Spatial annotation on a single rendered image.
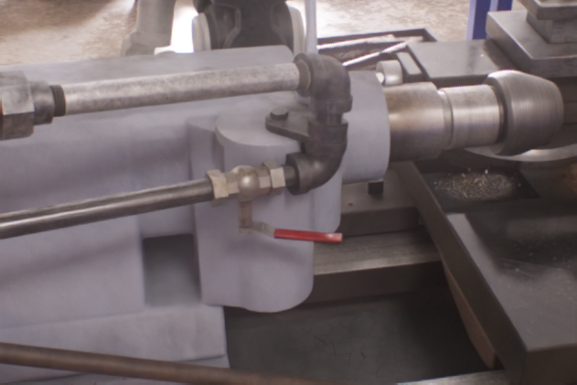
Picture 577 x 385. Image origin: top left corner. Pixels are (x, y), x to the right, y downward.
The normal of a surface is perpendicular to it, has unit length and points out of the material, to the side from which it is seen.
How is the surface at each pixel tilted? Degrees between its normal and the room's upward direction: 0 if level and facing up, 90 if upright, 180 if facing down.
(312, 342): 10
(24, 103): 56
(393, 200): 0
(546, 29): 90
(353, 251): 0
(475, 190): 0
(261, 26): 90
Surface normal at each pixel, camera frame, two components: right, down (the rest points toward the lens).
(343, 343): -0.11, -0.79
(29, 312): 0.17, 0.10
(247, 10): 0.25, 0.49
